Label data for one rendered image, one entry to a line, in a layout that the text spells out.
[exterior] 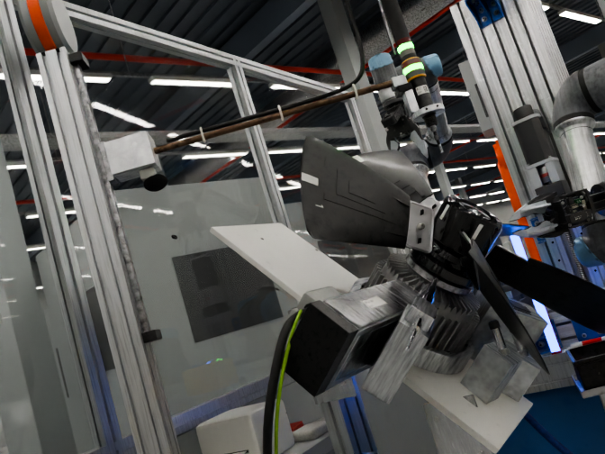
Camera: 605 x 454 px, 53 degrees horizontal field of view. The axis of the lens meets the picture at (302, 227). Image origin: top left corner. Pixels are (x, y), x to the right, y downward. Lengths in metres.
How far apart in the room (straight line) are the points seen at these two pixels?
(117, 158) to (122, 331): 0.34
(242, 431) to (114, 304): 0.38
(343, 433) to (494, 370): 0.33
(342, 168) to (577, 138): 0.70
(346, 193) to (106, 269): 0.50
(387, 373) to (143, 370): 0.49
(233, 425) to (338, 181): 0.60
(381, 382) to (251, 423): 0.44
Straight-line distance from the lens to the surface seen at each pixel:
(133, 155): 1.29
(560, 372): 1.66
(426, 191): 1.30
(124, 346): 1.24
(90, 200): 1.28
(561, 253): 2.12
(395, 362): 0.97
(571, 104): 1.64
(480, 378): 1.19
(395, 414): 2.32
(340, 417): 1.29
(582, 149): 1.60
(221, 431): 1.40
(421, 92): 1.34
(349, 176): 1.09
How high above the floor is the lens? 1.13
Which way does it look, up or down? 8 degrees up
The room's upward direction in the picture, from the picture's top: 17 degrees counter-clockwise
